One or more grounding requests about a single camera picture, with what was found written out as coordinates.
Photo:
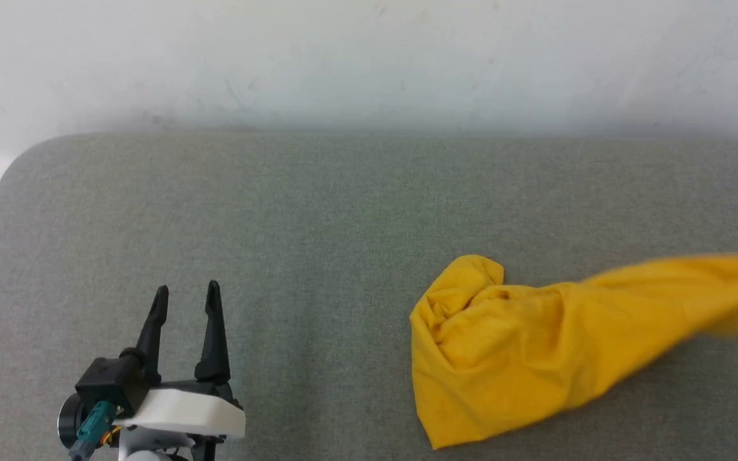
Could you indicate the yellow printed garment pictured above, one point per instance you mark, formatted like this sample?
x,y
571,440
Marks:
x,y
510,358

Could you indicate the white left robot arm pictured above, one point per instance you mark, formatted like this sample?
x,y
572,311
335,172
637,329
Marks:
x,y
148,456

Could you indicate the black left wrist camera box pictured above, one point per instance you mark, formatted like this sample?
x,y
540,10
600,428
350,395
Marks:
x,y
106,381

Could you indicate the grey fabric sofa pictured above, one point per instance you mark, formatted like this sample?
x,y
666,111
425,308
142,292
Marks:
x,y
343,256

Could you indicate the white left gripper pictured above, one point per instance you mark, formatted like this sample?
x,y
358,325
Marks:
x,y
183,413

